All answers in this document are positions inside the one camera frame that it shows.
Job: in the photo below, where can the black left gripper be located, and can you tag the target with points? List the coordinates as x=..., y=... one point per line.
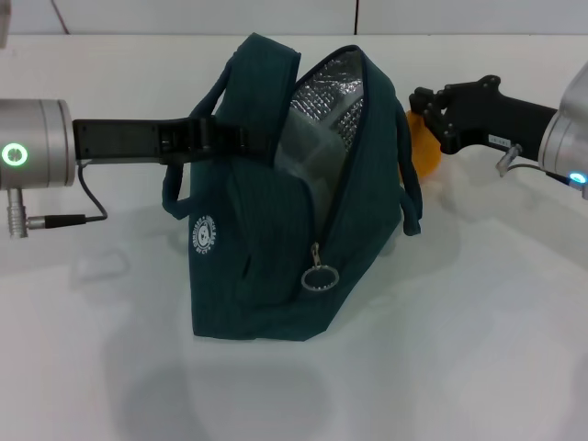
x=119, y=140

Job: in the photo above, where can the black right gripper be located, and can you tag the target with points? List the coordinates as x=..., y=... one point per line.
x=496, y=119

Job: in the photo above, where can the yellow orange pear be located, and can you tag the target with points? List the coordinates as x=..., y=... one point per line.
x=425, y=147

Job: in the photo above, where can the dark teal lunch bag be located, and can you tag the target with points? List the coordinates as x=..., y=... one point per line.
x=257, y=257

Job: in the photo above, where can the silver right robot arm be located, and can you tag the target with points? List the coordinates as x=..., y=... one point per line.
x=569, y=128

